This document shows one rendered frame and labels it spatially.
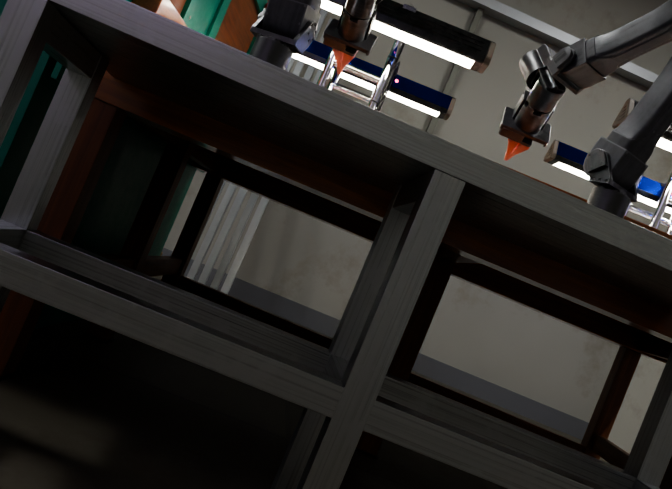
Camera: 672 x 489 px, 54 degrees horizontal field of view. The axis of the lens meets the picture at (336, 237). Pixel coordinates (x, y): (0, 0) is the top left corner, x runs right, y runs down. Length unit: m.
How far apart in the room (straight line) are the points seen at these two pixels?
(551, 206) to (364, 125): 0.27
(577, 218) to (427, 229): 0.20
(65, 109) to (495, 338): 3.62
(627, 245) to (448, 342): 3.44
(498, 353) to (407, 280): 3.61
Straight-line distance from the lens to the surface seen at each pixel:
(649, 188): 2.38
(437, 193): 0.88
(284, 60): 1.07
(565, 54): 1.33
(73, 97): 1.17
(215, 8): 2.15
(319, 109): 0.87
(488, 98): 4.48
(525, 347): 4.51
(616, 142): 1.18
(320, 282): 4.19
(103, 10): 0.93
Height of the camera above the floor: 0.47
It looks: 2 degrees up
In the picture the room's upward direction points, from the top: 23 degrees clockwise
